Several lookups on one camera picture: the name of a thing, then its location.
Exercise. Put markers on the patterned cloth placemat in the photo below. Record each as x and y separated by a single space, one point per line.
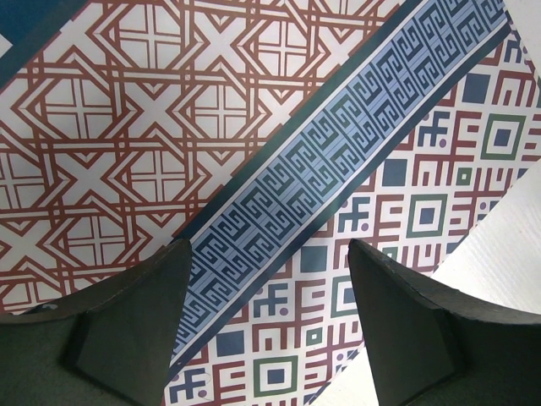
121 121

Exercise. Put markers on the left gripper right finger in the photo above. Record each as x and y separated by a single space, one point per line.
430 344

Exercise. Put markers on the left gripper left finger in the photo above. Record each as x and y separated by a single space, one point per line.
107 344

